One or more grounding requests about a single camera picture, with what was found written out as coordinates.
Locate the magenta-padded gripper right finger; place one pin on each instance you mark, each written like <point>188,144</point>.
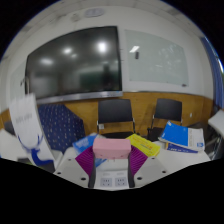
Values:
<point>138,161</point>

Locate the white paper bag blue deer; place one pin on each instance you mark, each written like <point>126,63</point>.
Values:
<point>26,123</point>

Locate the large dark wall screen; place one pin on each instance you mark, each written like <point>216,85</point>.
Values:
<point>73,63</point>

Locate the thin blue booklet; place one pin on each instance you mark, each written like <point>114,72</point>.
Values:
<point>180,148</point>

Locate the round wall clock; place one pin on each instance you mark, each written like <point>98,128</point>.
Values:
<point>94,12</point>

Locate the blue tissue box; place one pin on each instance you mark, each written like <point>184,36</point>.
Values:
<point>83,143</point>

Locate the blue curtain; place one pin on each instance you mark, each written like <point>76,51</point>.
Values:
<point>216,76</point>

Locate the glass whiteboard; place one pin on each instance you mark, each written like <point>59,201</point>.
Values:
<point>156,58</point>

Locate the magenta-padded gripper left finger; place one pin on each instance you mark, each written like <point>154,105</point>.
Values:
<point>85,161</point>

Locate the pink charger block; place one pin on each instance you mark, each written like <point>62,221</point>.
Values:
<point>111,148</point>

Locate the black chair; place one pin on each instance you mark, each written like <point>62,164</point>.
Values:
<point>168,110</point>
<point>115,111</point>

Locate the blue and white book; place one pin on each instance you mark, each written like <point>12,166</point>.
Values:
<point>178,133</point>

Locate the yellow box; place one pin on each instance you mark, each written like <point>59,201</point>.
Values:
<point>146,145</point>

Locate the black whiteboard eraser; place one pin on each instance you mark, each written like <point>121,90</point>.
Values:
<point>136,55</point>

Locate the white side table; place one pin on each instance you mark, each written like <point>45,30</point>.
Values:
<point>218,121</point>

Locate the blue dotted bag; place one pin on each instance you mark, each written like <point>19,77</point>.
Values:
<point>61,126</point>

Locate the white power strip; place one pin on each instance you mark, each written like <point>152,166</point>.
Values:
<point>111,181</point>

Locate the small narrow whiteboard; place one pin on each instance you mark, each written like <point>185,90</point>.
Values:
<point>17,83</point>

